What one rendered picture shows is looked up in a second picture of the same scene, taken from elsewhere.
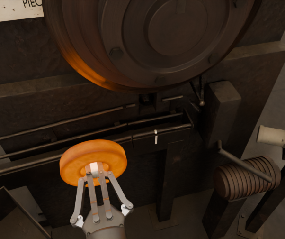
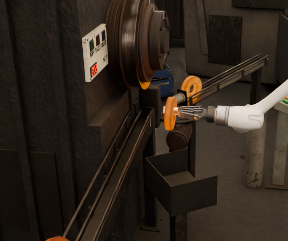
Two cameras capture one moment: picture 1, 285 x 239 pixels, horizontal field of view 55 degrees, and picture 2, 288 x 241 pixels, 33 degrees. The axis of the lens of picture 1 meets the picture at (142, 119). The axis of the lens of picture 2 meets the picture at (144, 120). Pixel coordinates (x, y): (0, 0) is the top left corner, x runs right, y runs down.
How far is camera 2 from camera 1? 2.08 m
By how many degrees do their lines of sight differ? 54
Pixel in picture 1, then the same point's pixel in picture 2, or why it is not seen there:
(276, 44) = not seen: hidden behind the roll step
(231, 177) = (179, 131)
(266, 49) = not seen: hidden behind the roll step
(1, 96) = (104, 119)
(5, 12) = (100, 66)
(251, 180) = (185, 128)
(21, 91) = (107, 114)
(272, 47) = not seen: hidden behind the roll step
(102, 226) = (204, 112)
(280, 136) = (180, 95)
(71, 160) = (172, 104)
